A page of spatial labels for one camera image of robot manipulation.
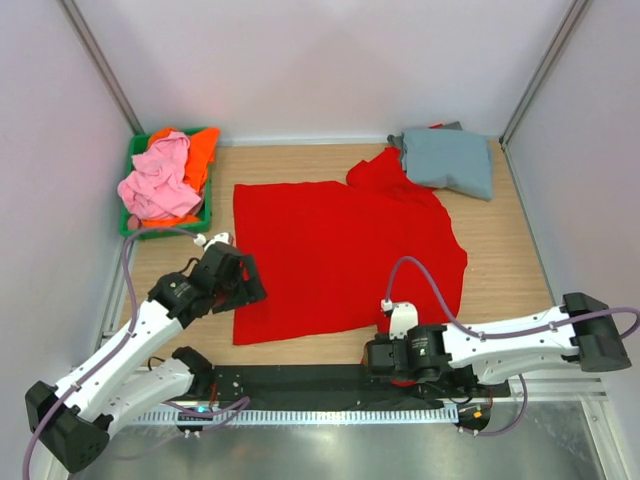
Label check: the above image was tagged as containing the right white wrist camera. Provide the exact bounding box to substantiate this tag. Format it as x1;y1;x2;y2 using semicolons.
381;299;419;340

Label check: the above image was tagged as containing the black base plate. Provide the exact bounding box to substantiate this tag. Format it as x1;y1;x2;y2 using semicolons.
210;364;511;412

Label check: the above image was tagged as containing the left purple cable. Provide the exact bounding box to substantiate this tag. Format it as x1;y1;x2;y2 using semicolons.
22;227;251;474

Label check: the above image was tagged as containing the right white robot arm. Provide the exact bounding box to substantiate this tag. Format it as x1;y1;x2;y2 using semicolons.
363;292;631;397

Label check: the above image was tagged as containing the purple cable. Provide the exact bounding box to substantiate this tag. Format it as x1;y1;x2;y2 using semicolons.
384;256;640;439
22;227;251;474

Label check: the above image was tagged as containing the green plastic bin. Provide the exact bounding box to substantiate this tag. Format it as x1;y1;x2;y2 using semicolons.
117;127;220;237

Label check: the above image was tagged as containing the slotted cable duct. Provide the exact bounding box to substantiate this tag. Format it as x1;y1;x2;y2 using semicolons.
130;404;459;427

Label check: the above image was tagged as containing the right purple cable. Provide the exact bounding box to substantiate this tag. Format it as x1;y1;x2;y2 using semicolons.
384;256;640;439

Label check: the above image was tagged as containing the orange t-shirt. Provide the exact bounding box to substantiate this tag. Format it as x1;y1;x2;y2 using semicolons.
141;128;220;228

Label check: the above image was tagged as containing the folded dark grey t-shirt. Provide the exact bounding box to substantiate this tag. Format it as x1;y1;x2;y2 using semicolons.
386;121;462;151

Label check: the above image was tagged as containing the right aluminium rail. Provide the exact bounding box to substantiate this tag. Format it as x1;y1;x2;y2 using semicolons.
509;378;608;401

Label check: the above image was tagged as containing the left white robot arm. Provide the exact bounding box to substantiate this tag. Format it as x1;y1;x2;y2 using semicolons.
25;241;266;474

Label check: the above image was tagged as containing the folded grey-blue t-shirt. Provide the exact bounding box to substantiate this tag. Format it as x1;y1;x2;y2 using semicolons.
402;128;494;201

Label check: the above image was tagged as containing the pink t-shirt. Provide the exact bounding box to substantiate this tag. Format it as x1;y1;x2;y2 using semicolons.
117;131;201;220

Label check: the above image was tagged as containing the aluminium corner post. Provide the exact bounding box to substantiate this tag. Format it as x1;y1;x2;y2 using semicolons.
499;0;593;150
58;0;145;135

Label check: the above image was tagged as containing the right aluminium corner post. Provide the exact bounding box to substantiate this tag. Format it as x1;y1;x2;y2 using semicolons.
499;0;593;150

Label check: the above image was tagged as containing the left aluminium corner post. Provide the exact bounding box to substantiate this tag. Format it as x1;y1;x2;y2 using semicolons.
58;0;145;135

